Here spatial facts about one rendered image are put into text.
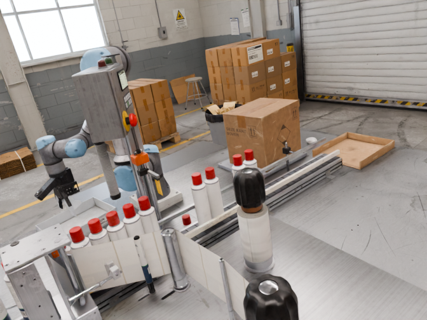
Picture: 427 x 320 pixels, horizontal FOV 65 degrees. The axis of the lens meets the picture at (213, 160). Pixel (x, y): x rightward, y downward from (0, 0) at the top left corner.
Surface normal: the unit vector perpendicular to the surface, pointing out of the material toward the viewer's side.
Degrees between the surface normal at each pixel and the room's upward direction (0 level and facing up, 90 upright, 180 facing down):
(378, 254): 0
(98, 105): 90
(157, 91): 90
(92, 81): 90
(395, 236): 0
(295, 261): 0
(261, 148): 90
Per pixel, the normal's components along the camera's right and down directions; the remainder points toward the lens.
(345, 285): -0.15, -0.91
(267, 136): 0.70, 0.18
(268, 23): -0.76, 0.36
